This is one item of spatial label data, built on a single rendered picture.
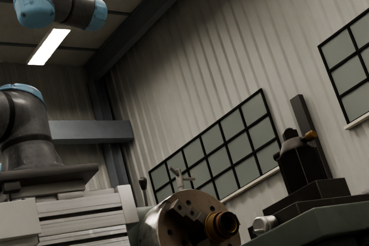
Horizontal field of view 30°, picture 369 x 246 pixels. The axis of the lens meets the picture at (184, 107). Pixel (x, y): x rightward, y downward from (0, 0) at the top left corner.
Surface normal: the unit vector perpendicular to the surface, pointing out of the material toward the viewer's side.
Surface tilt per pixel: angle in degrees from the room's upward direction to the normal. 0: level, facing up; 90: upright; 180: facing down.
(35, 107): 90
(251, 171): 90
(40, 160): 73
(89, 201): 90
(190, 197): 90
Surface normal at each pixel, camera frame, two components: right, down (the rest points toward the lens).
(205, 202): 0.52, -0.44
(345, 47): -0.79, -0.01
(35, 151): 0.24, -0.68
